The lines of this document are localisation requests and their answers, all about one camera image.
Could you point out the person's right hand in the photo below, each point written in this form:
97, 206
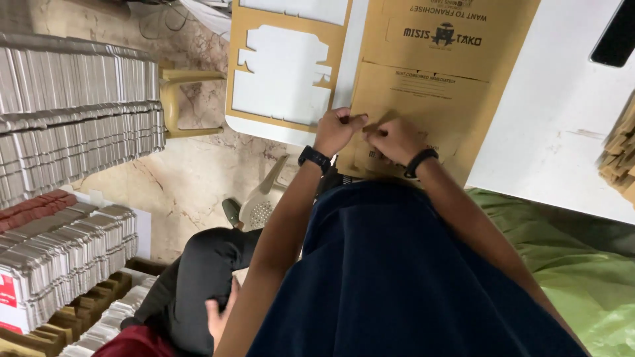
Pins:
399, 141

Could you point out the person's left hand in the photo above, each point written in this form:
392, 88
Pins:
332, 134

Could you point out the printed brown cardboard sheet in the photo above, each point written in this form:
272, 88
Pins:
436, 84

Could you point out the black wristband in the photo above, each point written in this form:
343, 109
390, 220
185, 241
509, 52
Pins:
420, 161

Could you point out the black wrist watch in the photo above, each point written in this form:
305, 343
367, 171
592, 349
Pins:
313, 157

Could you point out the beige plastic chair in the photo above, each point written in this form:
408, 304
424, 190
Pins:
260, 208

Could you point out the dark shoe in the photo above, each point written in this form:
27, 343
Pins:
231, 212

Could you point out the person's dark blue shirt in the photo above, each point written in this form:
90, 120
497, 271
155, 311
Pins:
397, 277

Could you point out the yellow plastic chair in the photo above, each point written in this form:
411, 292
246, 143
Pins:
171, 99

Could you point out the white paper sheets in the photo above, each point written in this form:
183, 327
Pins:
208, 15

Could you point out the stack of brown cardboard pieces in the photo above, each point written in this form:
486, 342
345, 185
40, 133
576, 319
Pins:
620, 153

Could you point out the green plastic sheet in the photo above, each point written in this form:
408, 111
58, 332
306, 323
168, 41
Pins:
585, 277

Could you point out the black phone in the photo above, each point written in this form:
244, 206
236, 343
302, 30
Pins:
615, 39

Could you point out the long rows of grey flat boxes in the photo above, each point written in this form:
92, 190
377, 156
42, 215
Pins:
74, 114

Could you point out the row of brown cardboard dividers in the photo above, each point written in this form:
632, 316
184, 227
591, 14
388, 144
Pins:
94, 302

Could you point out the row of white flat cartons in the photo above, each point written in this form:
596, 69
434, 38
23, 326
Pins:
109, 322

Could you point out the pile of grey folded cartons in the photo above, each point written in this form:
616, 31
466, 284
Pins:
64, 258

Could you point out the stack of red flat boxes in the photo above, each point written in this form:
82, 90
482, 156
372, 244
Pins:
34, 208

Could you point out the brown die-cut cardboard frame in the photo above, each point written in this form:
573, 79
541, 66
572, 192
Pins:
238, 74

